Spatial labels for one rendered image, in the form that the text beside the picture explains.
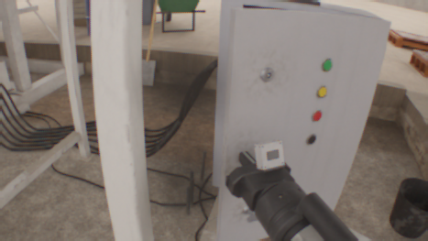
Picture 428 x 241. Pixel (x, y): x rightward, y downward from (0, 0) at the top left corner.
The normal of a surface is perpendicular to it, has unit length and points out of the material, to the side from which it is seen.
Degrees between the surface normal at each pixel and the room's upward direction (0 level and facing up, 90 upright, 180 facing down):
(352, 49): 90
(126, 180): 81
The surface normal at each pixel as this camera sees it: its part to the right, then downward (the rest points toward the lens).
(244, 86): 0.35, 0.47
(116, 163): -0.28, 0.31
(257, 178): 0.04, -0.87
